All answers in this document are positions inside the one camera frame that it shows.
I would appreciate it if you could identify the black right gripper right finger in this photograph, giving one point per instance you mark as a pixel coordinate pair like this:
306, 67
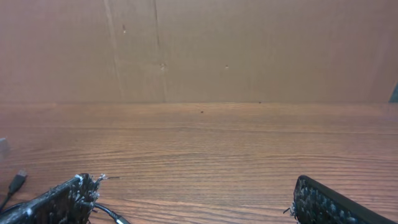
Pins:
315, 203

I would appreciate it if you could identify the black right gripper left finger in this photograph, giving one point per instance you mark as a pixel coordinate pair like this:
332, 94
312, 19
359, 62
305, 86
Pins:
70, 202

